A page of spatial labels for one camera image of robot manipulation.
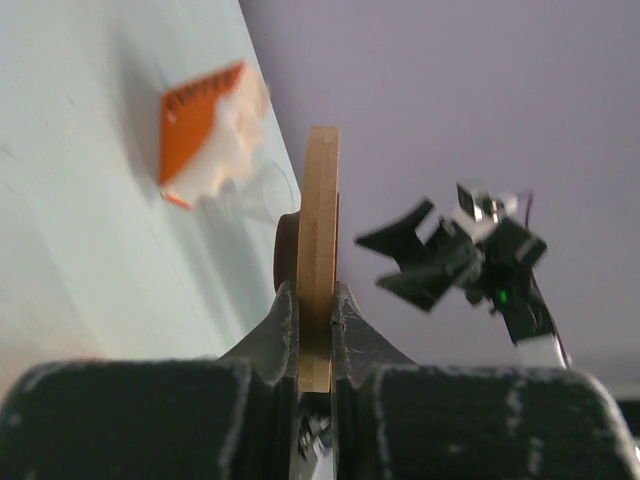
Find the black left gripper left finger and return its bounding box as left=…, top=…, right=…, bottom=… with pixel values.
left=1, top=284, right=299, bottom=479

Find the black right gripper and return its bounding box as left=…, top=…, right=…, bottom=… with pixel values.
left=354, top=198, right=547, bottom=312

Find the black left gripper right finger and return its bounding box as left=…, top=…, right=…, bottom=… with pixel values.
left=331, top=284, right=639, bottom=479

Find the orange carafe with wooden collar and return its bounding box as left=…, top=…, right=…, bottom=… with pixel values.
left=274, top=126, right=340, bottom=393

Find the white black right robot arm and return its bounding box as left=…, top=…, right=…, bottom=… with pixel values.
left=354, top=195, right=569, bottom=368

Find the orange coffee filter package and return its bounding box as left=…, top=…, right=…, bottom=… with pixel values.
left=158, top=60, right=270, bottom=209

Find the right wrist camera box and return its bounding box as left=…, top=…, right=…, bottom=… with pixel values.
left=451, top=181, right=520, bottom=243

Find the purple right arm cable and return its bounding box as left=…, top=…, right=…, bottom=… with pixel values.
left=517, top=188, right=536, bottom=226

